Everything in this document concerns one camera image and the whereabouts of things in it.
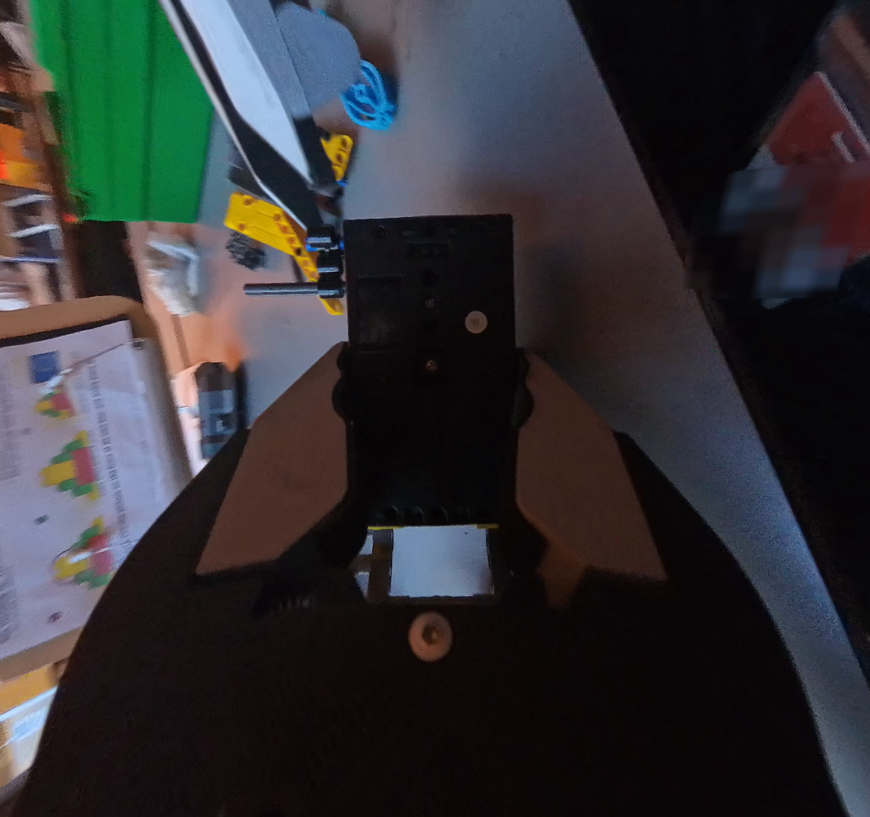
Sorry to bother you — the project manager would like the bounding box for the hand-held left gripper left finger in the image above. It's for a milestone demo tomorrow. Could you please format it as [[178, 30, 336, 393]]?
[[196, 343, 364, 576]]

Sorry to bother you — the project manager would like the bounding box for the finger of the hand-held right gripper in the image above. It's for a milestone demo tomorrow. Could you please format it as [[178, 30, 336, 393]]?
[[275, 0, 364, 112], [135, 0, 344, 216]]

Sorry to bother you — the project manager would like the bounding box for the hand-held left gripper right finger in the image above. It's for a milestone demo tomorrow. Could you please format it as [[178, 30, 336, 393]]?
[[511, 351, 668, 583]]

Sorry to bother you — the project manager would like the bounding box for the blue plastic tool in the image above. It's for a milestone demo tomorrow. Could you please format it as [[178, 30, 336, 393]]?
[[338, 60, 401, 133]]

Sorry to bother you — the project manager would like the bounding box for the black toy battery box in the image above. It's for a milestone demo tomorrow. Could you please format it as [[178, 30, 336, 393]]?
[[332, 213, 530, 604]]

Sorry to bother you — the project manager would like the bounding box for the black toy axle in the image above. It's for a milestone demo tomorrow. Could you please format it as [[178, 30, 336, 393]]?
[[242, 280, 344, 299]]

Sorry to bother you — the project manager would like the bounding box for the grey desk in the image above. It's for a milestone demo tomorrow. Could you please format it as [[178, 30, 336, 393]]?
[[129, 0, 870, 817]]

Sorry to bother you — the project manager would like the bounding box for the grey toy motor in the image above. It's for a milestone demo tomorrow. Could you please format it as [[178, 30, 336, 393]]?
[[192, 360, 251, 462]]

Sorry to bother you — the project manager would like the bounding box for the small yellow toy beam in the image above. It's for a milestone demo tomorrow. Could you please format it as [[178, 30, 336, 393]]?
[[318, 132, 356, 184]]

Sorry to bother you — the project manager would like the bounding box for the green plastic bin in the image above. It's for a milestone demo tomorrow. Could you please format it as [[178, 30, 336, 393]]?
[[15, 0, 217, 225]]

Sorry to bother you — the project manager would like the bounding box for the instruction sheet stand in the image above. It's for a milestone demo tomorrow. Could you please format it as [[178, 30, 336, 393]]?
[[0, 295, 194, 682]]

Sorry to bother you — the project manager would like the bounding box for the small black toy piece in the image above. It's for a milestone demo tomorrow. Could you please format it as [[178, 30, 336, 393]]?
[[226, 231, 267, 269]]

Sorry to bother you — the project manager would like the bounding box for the crumpled white plastic bag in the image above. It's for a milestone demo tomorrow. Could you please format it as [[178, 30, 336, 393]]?
[[144, 238, 203, 316]]

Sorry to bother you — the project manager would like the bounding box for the red id badge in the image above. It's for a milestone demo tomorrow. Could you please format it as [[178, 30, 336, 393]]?
[[768, 71, 870, 169]]

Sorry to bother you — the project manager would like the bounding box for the yellow toy frame piece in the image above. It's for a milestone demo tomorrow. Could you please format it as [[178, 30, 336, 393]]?
[[223, 192, 349, 316]]

